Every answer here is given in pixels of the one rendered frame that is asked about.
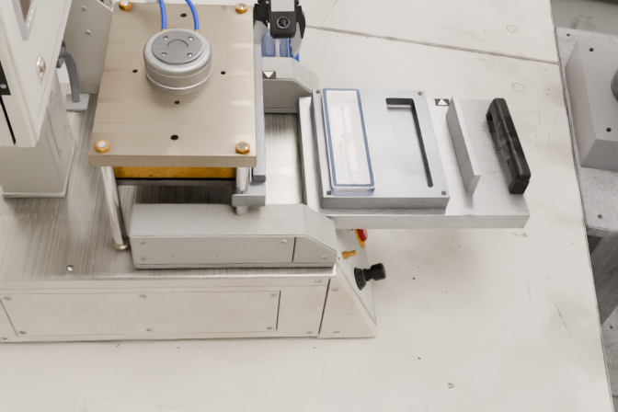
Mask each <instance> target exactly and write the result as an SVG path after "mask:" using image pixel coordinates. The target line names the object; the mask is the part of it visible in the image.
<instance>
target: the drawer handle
mask: <svg viewBox="0 0 618 412"><path fill-rule="evenodd" d="M486 119H487V120H488V121H494V123H495V127H496V130H497V133H498V138H499V140H500V143H501V146H502V149H503V152H504V155H505V158H506V161H507V164H508V167H509V172H510V174H511V177H512V180H511V182H510V185H509V193H510V194H524V192H525V190H526V189H527V187H528V185H529V183H530V178H531V176H532V173H531V170H530V168H529V165H528V163H527V160H526V157H525V154H524V152H523V149H522V146H521V142H520V139H519V136H518V134H517V131H516V128H515V125H514V122H513V120H512V117H511V115H510V112H509V107H508V104H507V101H506V99H505V98H503V97H496V98H494V99H493V100H492V103H490V105H489V108H488V110H487V113H486Z"/></svg>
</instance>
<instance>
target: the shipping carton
mask: <svg viewBox="0 0 618 412"><path fill-rule="evenodd" d="M73 412H212V411H203V410H195V409H186V408H177V407H169V406H152V405H144V404H134V403H126V402H117V401H109V400H99V399H91V398H82V397H77V398H76V400H75V403H74V409H73Z"/></svg>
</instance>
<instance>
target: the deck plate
mask: <svg viewBox="0 0 618 412"><path fill-rule="evenodd" d="M88 95H89V96H90V98H89V102H88V108H87V110H86V111H66V113H67V117H68V120H69V124H70V129H71V133H72V136H73V139H74V140H75V147H74V155H73V160H72V165H71V170H70V175H69V179H68V184H67V189H66V194H65V197H63V198H5V197H3V195H2V191H3V190H2V188H1V185H0V281H73V280H248V279H335V278H336V277H337V266H336V264H335V266H334V267H295V268H190V269H137V268H135V267H134V264H133V259H132V249H131V247H129V248H128V249H127V250H125V251H116V250H115V249H114V248H113V247H112V244H111V241H112V239H113V233H112V228H111V224H110V219H109V211H108V206H107V202H106V198H105V193H104V189H103V184H102V179H101V175H100V171H99V166H90V164H89V159H88V155H87V154H88V149H89V144H90V138H91V133H92V128H93V122H94V117H95V112H96V106H97V97H98V94H88ZM264 121H265V145H266V155H265V156H266V177H267V181H266V204H304V200H303V178H302V166H301V154H300V143H299V133H298V129H297V121H298V119H297V113H264ZM118 190H119V195H120V204H121V209H122V214H123V220H124V224H125V230H126V235H127V236H129V232H130V224H131V216H132V205H133V204H232V186H118Z"/></svg>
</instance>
